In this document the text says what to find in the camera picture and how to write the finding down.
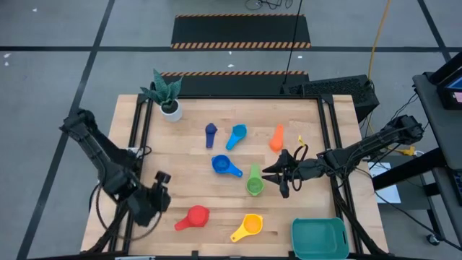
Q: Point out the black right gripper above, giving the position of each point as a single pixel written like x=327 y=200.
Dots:
x=307 y=169

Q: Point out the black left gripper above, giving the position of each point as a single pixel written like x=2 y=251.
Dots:
x=148 y=204

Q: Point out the green measuring cup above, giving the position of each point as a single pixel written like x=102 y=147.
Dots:
x=255 y=186

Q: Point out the orange measuring cup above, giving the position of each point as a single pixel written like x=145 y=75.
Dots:
x=277 y=141

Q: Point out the red measuring cup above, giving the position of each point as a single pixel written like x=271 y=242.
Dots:
x=198 y=216

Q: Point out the light blue measuring cup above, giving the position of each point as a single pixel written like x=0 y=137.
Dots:
x=238 y=133

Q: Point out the royal blue measuring cup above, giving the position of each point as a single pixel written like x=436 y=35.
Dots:
x=221 y=164

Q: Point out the yellow measuring cup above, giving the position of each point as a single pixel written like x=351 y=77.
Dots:
x=252 y=224

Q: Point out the navy blue measuring cup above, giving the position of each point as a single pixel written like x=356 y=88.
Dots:
x=210 y=135

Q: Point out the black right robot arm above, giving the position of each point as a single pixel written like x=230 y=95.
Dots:
x=361 y=150

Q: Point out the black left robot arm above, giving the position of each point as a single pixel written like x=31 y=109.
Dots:
x=94 y=148

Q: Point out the teal plastic basket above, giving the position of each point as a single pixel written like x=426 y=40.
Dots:
x=317 y=240

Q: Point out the yellow gripper tag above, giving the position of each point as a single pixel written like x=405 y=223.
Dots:
x=301 y=140

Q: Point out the black hazard-striped floor mat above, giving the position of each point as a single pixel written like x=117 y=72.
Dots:
x=234 y=85
x=238 y=30

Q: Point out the snake plant in white pot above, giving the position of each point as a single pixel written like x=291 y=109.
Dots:
x=169 y=108

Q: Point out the white paper sheet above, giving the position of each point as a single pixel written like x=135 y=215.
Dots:
x=390 y=195

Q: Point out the black caster wheel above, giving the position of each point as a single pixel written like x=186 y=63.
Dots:
x=431 y=239

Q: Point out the grey desk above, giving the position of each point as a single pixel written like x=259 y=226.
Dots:
x=444 y=126

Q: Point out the black laptop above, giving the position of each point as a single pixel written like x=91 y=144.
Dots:
x=451 y=97

